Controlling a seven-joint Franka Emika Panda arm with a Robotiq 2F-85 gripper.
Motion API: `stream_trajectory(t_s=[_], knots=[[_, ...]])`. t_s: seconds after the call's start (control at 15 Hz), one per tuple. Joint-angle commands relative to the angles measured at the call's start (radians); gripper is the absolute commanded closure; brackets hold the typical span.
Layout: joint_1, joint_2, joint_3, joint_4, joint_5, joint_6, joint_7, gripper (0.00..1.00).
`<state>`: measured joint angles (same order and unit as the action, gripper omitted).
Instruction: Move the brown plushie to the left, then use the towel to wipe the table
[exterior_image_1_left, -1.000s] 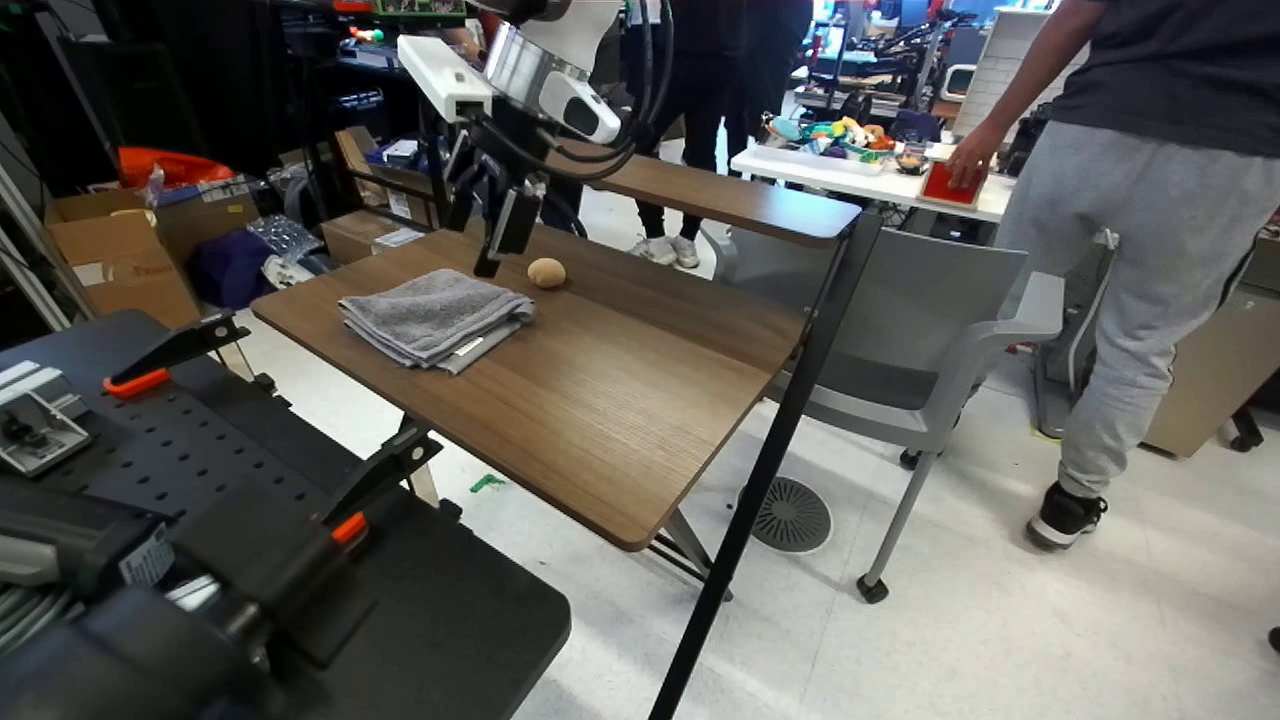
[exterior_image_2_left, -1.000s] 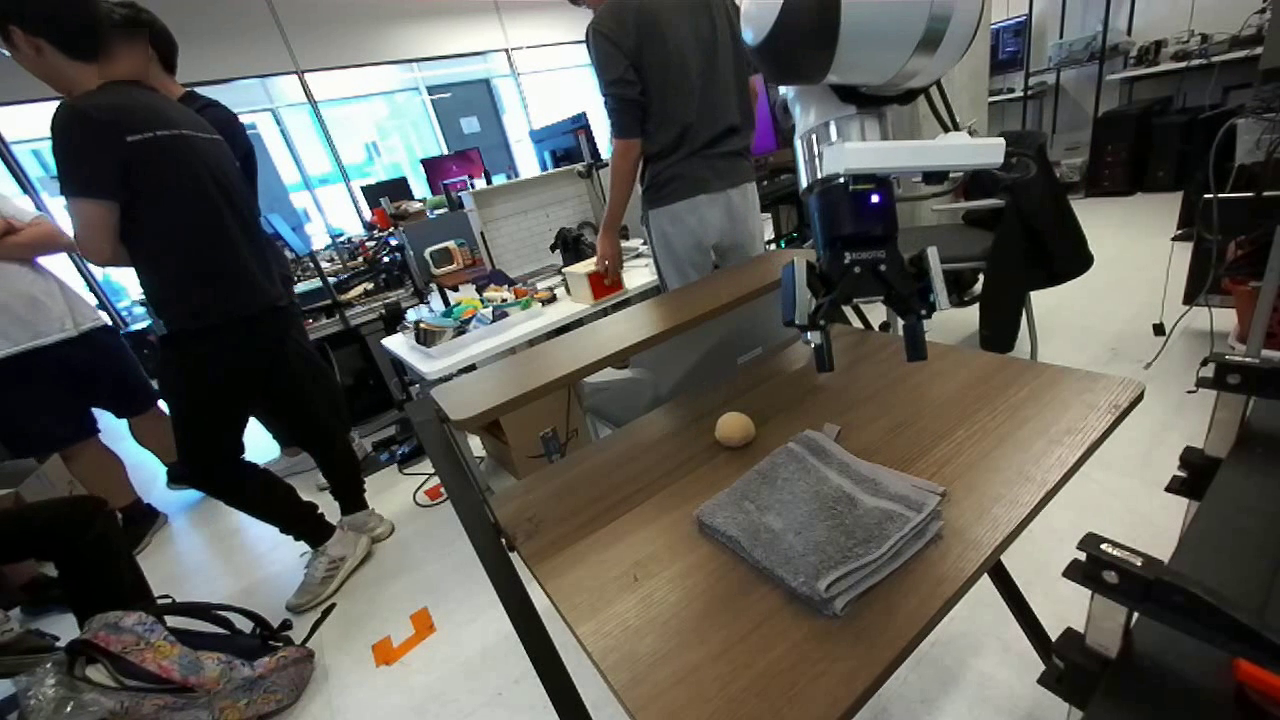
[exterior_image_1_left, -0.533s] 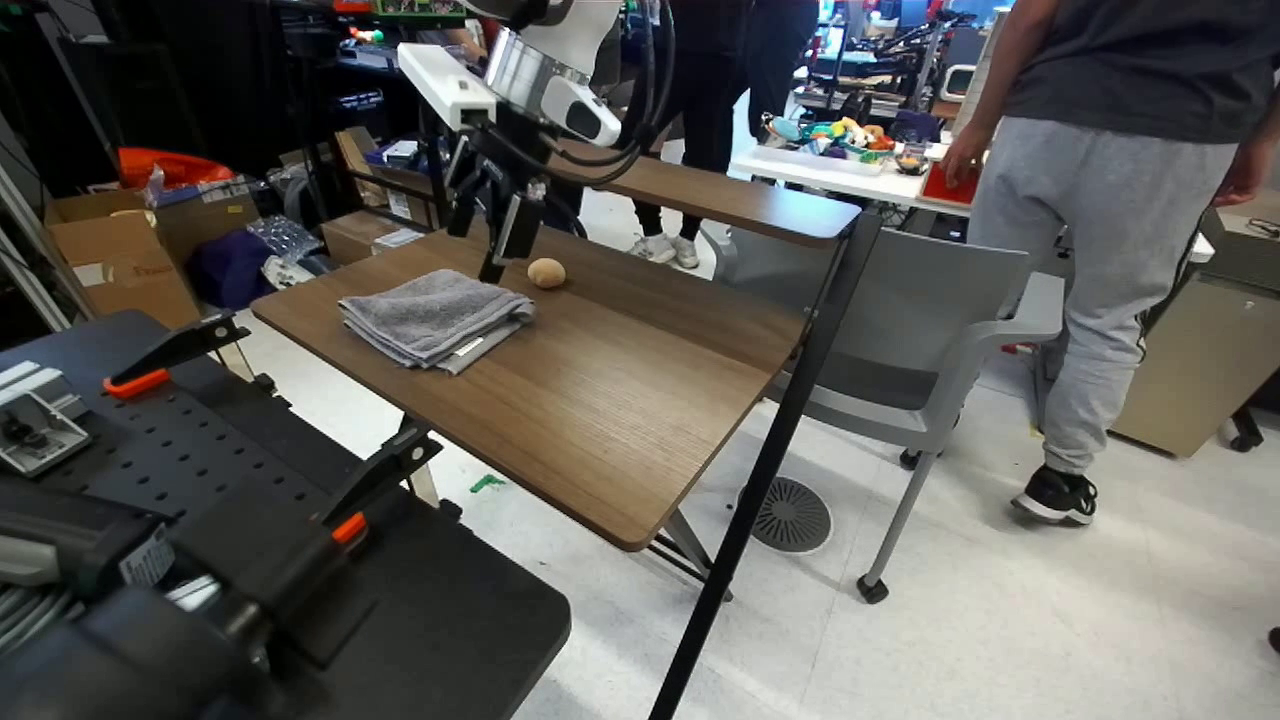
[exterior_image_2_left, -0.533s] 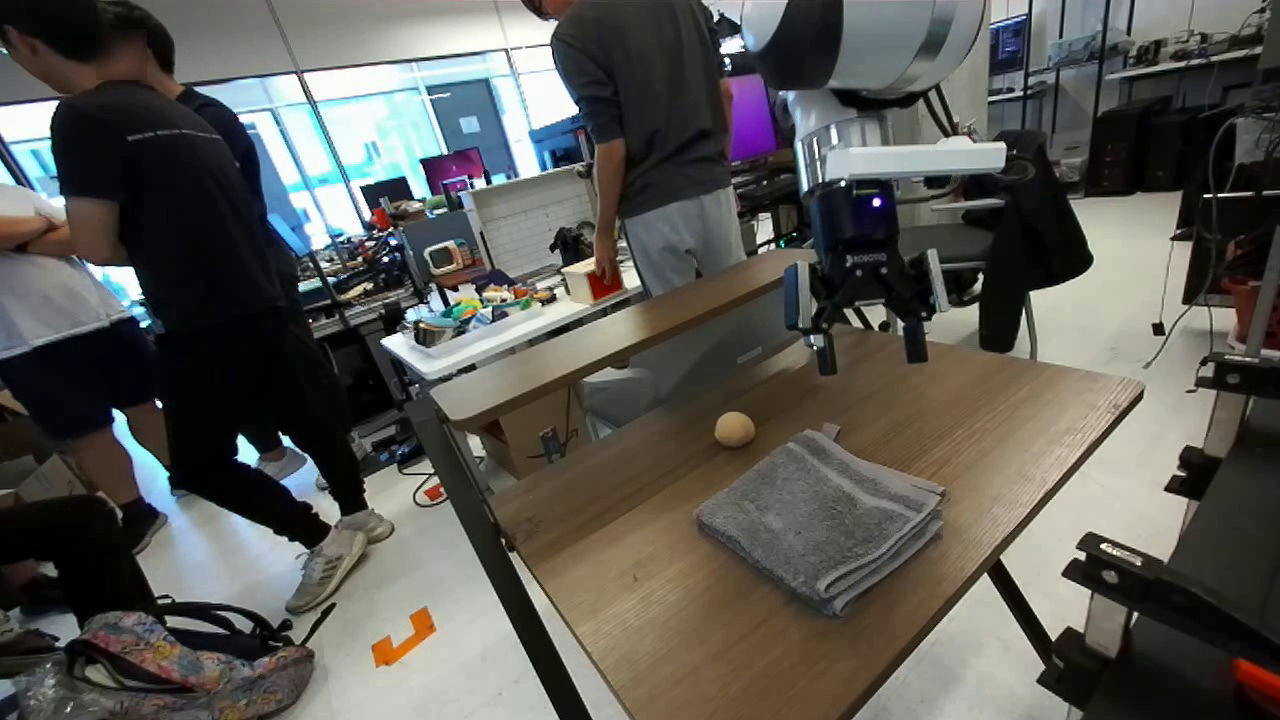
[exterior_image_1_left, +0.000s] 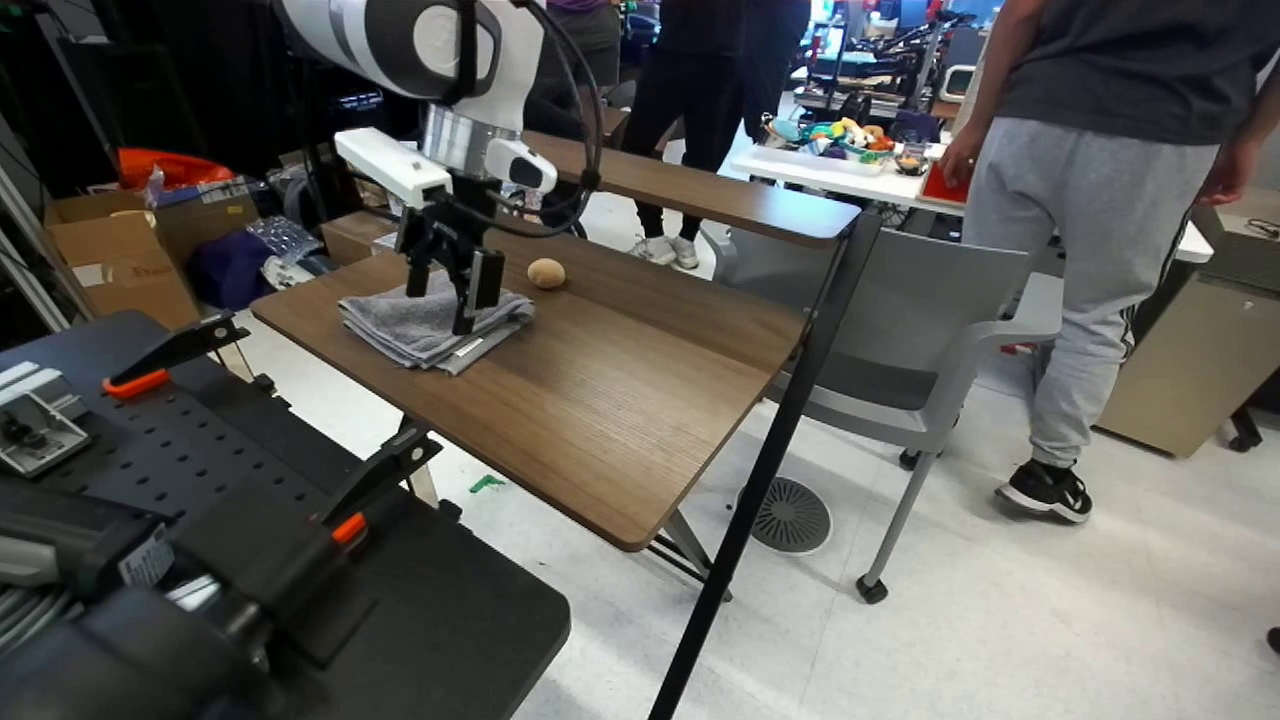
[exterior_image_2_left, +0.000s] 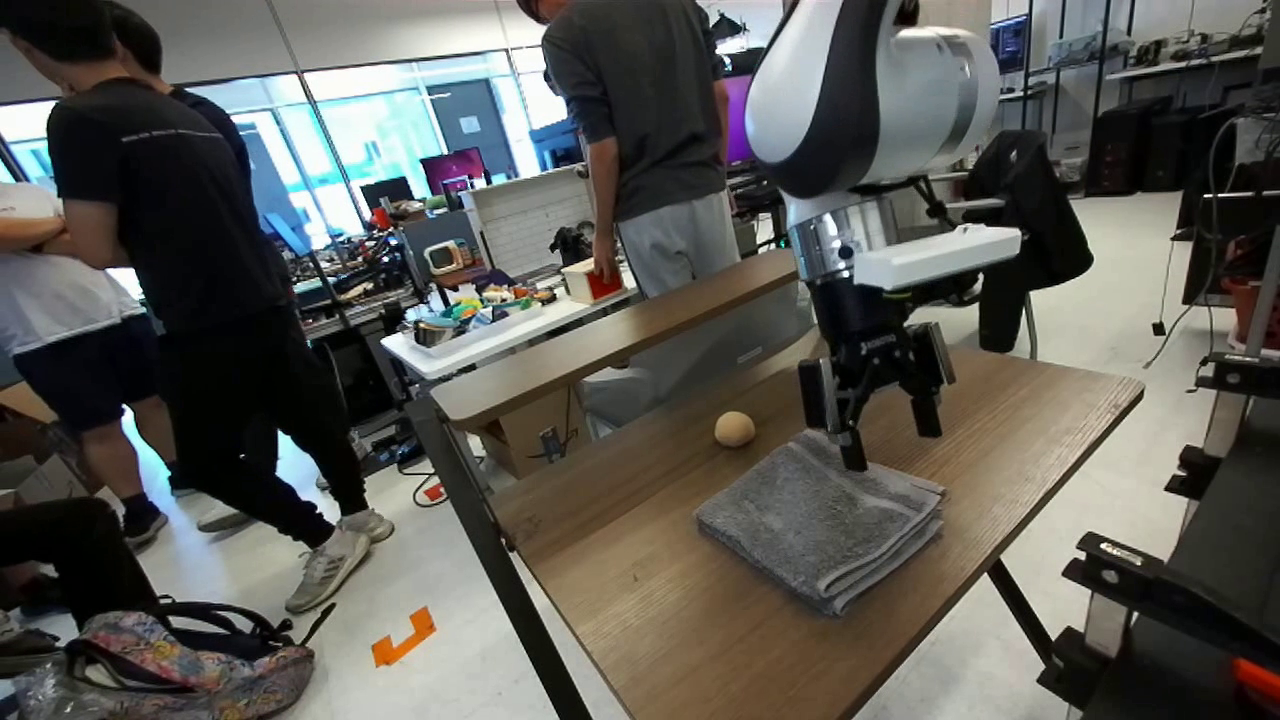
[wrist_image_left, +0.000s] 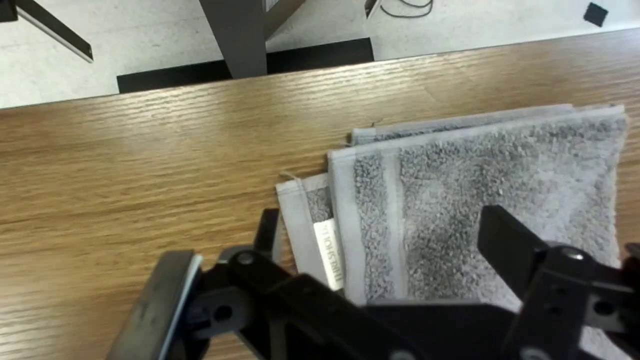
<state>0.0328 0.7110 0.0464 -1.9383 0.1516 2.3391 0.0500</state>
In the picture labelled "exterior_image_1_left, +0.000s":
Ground black clamp with orange handle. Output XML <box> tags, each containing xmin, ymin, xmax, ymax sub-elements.
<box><xmin>215</xmin><ymin>421</ymin><xmax>448</xmax><ymax>643</ymax></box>
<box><xmin>99</xmin><ymin>313</ymin><xmax>251</xmax><ymax>402</ymax></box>

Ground large brown cardboard box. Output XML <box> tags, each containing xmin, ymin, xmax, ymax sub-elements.
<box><xmin>44</xmin><ymin>182</ymin><xmax>266</xmax><ymax>334</ymax></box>

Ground small brown cardboard box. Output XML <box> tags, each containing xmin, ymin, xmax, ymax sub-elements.
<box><xmin>316</xmin><ymin>206</ymin><xmax>432</xmax><ymax>266</ymax></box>

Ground red and white box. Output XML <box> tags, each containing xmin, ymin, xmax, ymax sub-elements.
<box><xmin>919</xmin><ymin>157</ymin><xmax>971</xmax><ymax>206</ymax></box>

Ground beige cabinet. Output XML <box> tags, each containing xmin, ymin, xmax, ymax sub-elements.
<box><xmin>1091</xmin><ymin>196</ymin><xmax>1280</xmax><ymax>465</ymax></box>

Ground small black white device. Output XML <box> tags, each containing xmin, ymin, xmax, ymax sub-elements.
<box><xmin>0</xmin><ymin>354</ymin><xmax>95</xmax><ymax>478</ymax></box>

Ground orange red bundle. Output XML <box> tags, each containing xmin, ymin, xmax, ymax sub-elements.
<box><xmin>115</xmin><ymin>143</ymin><xmax>239</xmax><ymax>190</ymax></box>

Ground narrow wooden table black legs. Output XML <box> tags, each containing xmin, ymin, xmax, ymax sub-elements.
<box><xmin>525</xmin><ymin>128</ymin><xmax>892</xmax><ymax>720</ymax></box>

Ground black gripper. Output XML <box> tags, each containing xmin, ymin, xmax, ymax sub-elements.
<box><xmin>399</xmin><ymin>182</ymin><xmax>514</xmax><ymax>334</ymax></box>

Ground grey plastic chair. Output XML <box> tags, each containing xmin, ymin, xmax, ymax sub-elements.
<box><xmin>725</xmin><ymin>217</ymin><xmax>1071</xmax><ymax>608</ymax></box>

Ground round grey floor cover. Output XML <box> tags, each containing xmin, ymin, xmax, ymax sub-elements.
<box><xmin>747</xmin><ymin>477</ymin><xmax>833</xmax><ymax>555</ymax></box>

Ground person in black clothes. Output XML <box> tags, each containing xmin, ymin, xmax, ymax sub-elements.
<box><xmin>617</xmin><ymin>0</ymin><xmax>811</xmax><ymax>277</ymax></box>

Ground white cluttered table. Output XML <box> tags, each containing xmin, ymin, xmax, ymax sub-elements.
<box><xmin>725</xmin><ymin>123</ymin><xmax>1217</xmax><ymax>266</ymax></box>

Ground colourful small toys pile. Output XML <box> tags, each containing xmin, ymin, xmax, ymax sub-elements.
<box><xmin>798</xmin><ymin>113</ymin><xmax>899</xmax><ymax>166</ymax></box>

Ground grey towel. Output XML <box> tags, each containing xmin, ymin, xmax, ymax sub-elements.
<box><xmin>335</xmin><ymin>285</ymin><xmax>541</xmax><ymax>381</ymax></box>

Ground purple blue bag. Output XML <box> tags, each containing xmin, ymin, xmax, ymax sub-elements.
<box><xmin>183</xmin><ymin>228</ymin><xmax>280</xmax><ymax>313</ymax></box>

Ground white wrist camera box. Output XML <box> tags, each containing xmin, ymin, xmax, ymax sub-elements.
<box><xmin>334</xmin><ymin>123</ymin><xmax>458</xmax><ymax>217</ymax></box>

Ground black perforated robot platform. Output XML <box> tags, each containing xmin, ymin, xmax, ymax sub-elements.
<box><xmin>0</xmin><ymin>313</ymin><xmax>576</xmax><ymax>720</ymax></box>

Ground person in grey sweatpants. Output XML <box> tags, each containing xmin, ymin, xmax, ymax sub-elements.
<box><xmin>938</xmin><ymin>0</ymin><xmax>1280</xmax><ymax>527</ymax></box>

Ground black work table leg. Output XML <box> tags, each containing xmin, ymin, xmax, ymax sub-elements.
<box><xmin>649</xmin><ymin>507</ymin><xmax>728</xmax><ymax>590</ymax></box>

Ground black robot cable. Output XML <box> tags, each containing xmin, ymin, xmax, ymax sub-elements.
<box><xmin>514</xmin><ymin>0</ymin><xmax>607</xmax><ymax>240</ymax></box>

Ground tan round plushie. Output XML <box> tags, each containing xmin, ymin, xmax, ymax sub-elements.
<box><xmin>525</xmin><ymin>254</ymin><xmax>574</xmax><ymax>297</ymax></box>

